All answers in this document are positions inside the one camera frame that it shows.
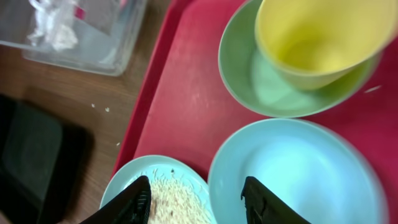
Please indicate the white napkin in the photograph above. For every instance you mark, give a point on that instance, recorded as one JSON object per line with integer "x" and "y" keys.
{"x": 54, "y": 20}

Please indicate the food scraps on plate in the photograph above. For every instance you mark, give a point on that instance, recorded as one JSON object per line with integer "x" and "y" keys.
{"x": 173, "y": 202}

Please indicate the clear plastic bin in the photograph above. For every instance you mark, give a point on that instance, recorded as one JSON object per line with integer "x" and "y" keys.
{"x": 106, "y": 36}

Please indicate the red serving tray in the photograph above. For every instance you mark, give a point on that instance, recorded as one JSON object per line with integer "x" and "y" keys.
{"x": 184, "y": 111}

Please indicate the red snack wrapper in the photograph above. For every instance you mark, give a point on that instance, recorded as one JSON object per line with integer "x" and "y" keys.
{"x": 80, "y": 13}

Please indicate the yellow plastic cup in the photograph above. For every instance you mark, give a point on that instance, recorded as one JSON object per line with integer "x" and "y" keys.
{"x": 312, "y": 43}

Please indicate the black plastic tray bin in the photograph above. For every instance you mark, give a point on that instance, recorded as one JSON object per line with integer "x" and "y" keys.
{"x": 40, "y": 158}

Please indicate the light blue bowl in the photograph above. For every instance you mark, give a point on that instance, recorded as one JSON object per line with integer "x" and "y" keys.
{"x": 316, "y": 172}

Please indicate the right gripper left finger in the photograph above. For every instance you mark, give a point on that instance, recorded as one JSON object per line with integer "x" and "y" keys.
{"x": 131, "y": 206}

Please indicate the light blue plate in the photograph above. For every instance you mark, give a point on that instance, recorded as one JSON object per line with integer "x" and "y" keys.
{"x": 159, "y": 168}

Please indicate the green plastic bowl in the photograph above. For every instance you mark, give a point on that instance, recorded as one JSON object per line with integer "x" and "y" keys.
{"x": 253, "y": 83}

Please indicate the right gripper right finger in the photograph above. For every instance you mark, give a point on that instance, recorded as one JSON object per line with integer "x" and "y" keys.
{"x": 264, "y": 207}

